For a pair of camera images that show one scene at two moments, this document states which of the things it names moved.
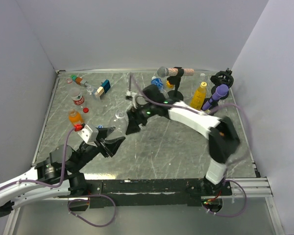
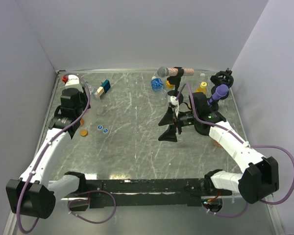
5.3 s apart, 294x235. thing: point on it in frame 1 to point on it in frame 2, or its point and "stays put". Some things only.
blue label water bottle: [159, 82] stays put
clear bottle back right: [203, 79] stays put
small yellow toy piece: [168, 85] stays put
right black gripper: [134, 119] to [170, 134]
